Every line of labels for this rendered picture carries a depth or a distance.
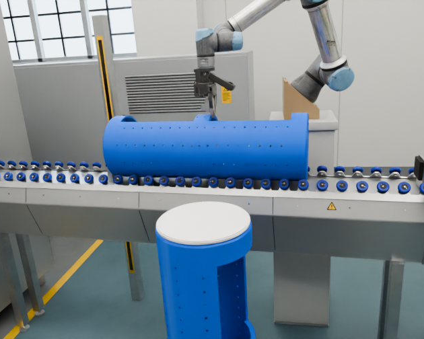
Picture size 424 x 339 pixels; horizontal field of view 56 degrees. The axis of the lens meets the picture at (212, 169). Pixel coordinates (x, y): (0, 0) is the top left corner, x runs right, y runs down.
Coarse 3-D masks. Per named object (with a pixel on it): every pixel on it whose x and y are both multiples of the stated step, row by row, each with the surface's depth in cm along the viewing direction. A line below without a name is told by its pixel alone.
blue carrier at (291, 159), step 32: (128, 128) 174; (160, 128) 170; (192, 128) 166; (224, 128) 162; (256, 128) 159; (288, 128) 156; (128, 160) 173; (160, 160) 170; (192, 160) 166; (224, 160) 162; (256, 160) 159; (288, 160) 156
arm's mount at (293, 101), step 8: (288, 88) 190; (288, 96) 191; (296, 96) 190; (288, 104) 192; (296, 104) 192; (304, 104) 191; (312, 104) 191; (288, 112) 193; (296, 112) 193; (304, 112) 192; (312, 112) 192
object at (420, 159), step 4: (416, 156) 160; (420, 156) 158; (416, 160) 159; (420, 160) 155; (416, 164) 159; (420, 164) 153; (416, 168) 158; (420, 168) 154; (416, 172) 158; (420, 172) 154; (416, 176) 158; (420, 176) 154; (416, 180) 164; (420, 180) 158; (420, 184) 158
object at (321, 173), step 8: (0, 168) 223; (8, 168) 222; (16, 168) 220; (24, 168) 218; (32, 168) 217; (48, 168) 214; (56, 168) 213; (72, 168) 210; (96, 168) 206; (320, 176) 179; (328, 176) 178; (336, 176) 177; (344, 176) 176; (352, 176) 175; (360, 176) 175; (368, 176) 174; (376, 176) 173; (384, 176) 172; (392, 176) 171; (408, 176) 170
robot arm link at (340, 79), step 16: (304, 0) 159; (320, 0) 155; (320, 16) 162; (320, 32) 166; (320, 48) 172; (336, 48) 170; (320, 64) 179; (336, 64) 173; (336, 80) 175; (352, 80) 177
